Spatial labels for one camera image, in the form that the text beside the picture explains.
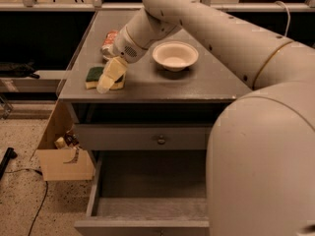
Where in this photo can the metal shelf rail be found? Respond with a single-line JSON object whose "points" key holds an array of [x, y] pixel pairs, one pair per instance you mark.
{"points": [[77, 7]]}

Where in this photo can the open grey middle drawer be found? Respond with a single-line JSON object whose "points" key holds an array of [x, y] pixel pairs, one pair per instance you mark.
{"points": [[148, 193]]}

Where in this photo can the green and yellow sponge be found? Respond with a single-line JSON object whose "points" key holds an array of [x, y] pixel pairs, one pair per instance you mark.
{"points": [[93, 76]]}

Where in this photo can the white paper bowl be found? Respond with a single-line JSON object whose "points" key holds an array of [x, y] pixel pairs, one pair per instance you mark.
{"points": [[175, 56]]}

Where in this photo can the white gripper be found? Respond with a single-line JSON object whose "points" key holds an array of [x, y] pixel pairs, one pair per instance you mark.
{"points": [[126, 46]]}

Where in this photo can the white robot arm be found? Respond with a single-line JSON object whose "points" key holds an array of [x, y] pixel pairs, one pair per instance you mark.
{"points": [[260, 168]]}

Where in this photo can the closed grey upper drawer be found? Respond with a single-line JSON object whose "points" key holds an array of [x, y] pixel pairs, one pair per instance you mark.
{"points": [[142, 137]]}

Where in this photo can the orange soda can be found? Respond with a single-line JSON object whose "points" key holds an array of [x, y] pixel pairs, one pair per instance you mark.
{"points": [[109, 39]]}

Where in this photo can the black object on floor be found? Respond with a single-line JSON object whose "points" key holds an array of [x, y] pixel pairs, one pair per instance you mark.
{"points": [[9, 154]]}

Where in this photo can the grey wooden drawer cabinet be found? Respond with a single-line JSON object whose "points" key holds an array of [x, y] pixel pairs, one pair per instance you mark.
{"points": [[151, 95]]}

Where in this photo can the cardboard box with items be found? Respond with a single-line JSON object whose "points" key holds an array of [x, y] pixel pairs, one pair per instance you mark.
{"points": [[59, 161]]}

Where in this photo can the black bag on shelf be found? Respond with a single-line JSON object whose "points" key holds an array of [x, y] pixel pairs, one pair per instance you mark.
{"points": [[17, 70]]}

